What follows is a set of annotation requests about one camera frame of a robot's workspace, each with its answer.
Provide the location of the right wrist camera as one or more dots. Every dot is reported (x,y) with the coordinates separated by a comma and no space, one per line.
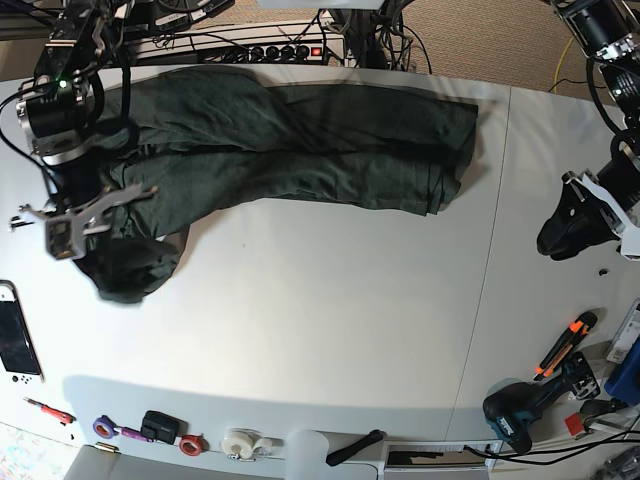
(61,240)

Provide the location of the white paper roll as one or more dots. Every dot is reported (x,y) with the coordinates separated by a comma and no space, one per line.
(305,455)

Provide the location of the orange black utility knife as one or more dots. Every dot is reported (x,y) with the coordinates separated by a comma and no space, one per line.
(570,338)

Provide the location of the red tape roll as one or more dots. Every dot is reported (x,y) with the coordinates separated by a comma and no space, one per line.
(191,445)

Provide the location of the white handheld game console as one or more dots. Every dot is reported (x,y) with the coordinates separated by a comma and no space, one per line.
(18,355)

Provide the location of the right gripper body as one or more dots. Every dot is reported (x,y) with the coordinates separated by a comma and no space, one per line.
(81,203)

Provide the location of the blue box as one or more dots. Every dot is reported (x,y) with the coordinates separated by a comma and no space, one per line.
(623,384)

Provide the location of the dark green t-shirt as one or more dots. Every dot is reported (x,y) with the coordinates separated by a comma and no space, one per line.
(210,140)

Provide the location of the red screwdriver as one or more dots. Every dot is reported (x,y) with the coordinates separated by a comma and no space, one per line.
(62,417)

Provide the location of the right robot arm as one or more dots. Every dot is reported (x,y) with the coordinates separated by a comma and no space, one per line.
(75,114)

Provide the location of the purple tape roll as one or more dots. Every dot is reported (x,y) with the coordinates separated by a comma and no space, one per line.
(104,427)

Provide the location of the teal black power drill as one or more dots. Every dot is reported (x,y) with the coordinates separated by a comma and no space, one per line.
(511,410)

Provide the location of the black action camera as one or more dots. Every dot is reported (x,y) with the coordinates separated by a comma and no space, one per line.
(157,426)

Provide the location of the clear tape dispenser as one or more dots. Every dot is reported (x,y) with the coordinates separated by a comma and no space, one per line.
(249,445)

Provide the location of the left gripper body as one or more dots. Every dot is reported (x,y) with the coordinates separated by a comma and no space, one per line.
(613,193)

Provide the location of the black power strip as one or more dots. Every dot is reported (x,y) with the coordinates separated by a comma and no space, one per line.
(272,54)

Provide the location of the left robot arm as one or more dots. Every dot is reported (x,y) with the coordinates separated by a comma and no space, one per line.
(607,32)

